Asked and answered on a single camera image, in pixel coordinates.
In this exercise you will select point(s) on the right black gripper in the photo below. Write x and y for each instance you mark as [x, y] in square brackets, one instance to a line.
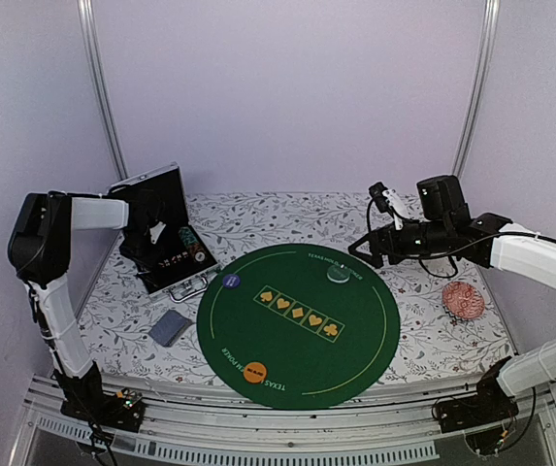
[378, 246]

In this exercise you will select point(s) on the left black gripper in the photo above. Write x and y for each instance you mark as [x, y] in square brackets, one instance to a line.
[149, 261]

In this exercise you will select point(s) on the aluminium poker chip case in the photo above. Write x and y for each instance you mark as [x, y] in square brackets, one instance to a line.
[160, 191]

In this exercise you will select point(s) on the blue playing card deck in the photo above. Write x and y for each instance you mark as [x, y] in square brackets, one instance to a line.
[168, 328]

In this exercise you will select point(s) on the purple small blind button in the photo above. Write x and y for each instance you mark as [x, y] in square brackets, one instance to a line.
[231, 281]

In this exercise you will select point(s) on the orange big blind button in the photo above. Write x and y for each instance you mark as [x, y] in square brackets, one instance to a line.
[255, 372]

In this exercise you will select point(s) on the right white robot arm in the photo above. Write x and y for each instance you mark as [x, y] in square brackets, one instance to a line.
[491, 241]

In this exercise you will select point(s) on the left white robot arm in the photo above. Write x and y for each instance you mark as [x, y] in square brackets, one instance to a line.
[40, 251]

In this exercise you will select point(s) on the red dice row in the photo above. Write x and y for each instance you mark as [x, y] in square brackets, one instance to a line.
[174, 260]

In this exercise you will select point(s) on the green poker chip stack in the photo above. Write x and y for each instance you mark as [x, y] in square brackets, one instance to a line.
[189, 240]

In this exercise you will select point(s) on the red patterned small bowl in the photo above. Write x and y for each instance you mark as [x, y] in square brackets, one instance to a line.
[462, 301]

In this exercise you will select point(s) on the floral patterned table cover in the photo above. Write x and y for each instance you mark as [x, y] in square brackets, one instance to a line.
[118, 314]

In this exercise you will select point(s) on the round green poker mat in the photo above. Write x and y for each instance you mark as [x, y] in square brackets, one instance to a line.
[323, 343]

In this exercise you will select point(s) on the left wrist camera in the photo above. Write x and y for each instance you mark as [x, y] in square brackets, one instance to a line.
[155, 231]

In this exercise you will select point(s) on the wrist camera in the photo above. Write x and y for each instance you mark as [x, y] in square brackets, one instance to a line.
[155, 231]
[388, 201]

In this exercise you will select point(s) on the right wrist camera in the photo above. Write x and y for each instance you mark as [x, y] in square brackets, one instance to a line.
[388, 201]

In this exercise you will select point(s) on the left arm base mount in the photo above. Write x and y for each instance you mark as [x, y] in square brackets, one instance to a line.
[123, 410]

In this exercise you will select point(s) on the aluminium front rail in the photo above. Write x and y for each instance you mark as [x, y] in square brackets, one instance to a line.
[190, 424]

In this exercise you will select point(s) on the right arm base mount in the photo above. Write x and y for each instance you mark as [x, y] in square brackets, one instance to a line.
[488, 405]

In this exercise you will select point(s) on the left aluminium frame post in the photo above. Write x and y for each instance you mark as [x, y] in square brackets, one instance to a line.
[95, 66]

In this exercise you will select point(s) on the aluminium frame post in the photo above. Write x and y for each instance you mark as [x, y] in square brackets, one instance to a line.
[482, 66]
[95, 66]

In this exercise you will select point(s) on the right aluminium frame post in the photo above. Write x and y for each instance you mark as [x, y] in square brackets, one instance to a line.
[482, 66]

